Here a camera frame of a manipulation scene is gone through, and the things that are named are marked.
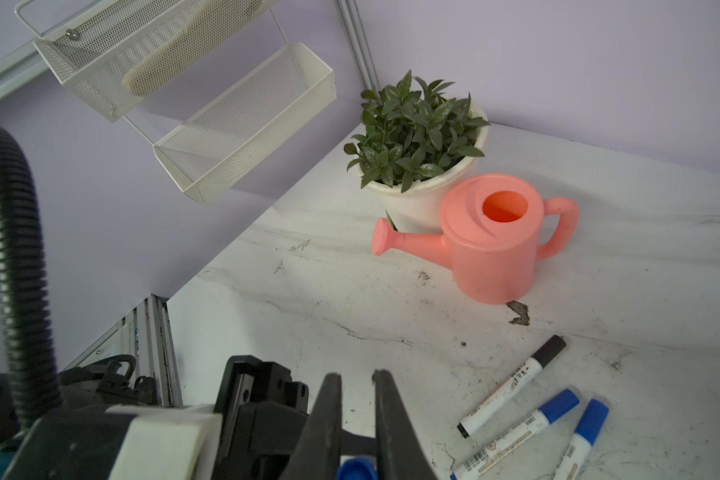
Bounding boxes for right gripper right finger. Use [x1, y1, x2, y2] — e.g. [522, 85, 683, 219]
[372, 370, 436, 480]

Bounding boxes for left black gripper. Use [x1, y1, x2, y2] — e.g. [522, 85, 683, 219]
[209, 355, 376, 480]

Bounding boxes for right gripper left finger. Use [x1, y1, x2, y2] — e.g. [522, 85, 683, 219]
[280, 373, 342, 480]

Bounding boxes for blue pen cap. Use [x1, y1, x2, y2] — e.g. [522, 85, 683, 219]
[336, 457, 379, 480]

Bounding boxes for white marker black tip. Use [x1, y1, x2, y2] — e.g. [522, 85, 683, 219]
[457, 335, 567, 438]

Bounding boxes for white marker blue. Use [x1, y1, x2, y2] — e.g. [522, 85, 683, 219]
[552, 398, 610, 480]
[450, 389, 580, 480]

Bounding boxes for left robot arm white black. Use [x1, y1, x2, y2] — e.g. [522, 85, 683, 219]
[0, 356, 380, 479]

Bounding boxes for pink watering can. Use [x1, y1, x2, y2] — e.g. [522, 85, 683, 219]
[371, 174, 580, 305]

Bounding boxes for potted green plant white pot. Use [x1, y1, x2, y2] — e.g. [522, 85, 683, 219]
[343, 72, 490, 234]

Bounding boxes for white lower mesh shelf bin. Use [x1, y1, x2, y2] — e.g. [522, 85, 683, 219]
[153, 43, 337, 204]

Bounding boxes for white mesh shelf bin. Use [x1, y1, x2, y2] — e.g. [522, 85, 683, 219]
[153, 43, 337, 204]
[13, 0, 283, 124]

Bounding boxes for beige glove in shelf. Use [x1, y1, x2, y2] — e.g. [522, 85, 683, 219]
[123, 0, 267, 97]

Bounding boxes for white upper mesh shelf bin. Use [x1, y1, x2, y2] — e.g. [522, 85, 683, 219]
[13, 0, 283, 124]

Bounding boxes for left black corrugated cable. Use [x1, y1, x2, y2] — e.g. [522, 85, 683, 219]
[0, 122, 64, 430]

